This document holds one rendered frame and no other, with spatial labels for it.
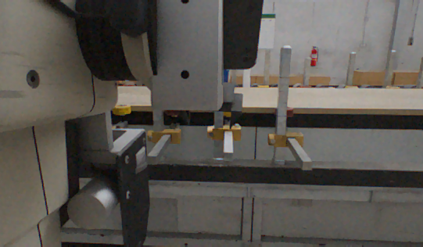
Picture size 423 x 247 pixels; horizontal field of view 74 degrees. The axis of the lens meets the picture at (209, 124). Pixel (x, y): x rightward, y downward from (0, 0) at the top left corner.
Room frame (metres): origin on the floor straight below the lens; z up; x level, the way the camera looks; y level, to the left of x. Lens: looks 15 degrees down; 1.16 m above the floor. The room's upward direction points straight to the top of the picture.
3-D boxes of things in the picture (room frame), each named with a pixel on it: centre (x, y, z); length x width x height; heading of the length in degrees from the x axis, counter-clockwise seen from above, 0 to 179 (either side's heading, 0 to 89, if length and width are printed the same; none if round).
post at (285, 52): (1.10, -0.29, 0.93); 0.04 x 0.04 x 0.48; 86
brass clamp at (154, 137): (1.13, 0.19, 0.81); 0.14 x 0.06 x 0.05; 86
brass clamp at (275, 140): (1.09, -0.31, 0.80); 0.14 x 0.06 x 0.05; 86
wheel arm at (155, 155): (1.08, 0.17, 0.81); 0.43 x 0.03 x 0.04; 176
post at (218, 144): (1.11, -0.04, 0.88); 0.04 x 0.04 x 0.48; 86
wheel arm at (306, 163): (1.04, -0.32, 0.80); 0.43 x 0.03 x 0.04; 176
